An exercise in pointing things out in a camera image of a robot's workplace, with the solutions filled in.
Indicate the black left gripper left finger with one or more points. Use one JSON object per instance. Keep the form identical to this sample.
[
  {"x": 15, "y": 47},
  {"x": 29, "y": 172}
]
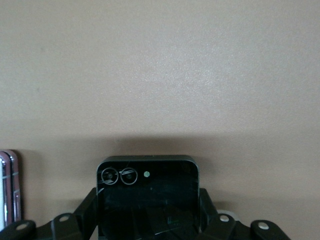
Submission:
[{"x": 85, "y": 215}]

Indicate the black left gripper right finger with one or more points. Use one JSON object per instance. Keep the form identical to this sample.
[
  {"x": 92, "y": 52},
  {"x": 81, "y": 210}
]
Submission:
[{"x": 212, "y": 225}]

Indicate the black flip phone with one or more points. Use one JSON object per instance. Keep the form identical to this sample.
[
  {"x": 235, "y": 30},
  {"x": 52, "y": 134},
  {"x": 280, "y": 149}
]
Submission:
[{"x": 150, "y": 200}]

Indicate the lavender flip phone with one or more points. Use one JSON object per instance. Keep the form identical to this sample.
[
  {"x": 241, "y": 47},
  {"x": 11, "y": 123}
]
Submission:
[{"x": 10, "y": 187}]

